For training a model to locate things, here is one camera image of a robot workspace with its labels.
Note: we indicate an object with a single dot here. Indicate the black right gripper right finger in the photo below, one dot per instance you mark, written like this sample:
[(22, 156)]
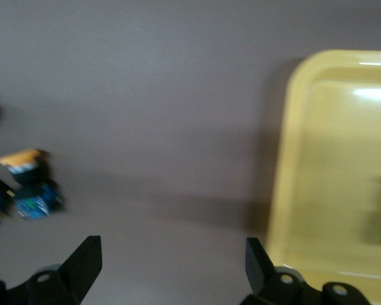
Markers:
[(257, 267)]

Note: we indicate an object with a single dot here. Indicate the yellow plastic tray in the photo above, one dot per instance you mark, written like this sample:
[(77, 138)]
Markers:
[(330, 143)]

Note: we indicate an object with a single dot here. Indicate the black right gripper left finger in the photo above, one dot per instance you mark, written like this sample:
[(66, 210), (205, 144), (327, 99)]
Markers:
[(85, 263)]

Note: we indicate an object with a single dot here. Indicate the brown table cover sheet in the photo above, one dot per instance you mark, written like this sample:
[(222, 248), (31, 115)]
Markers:
[(146, 95)]

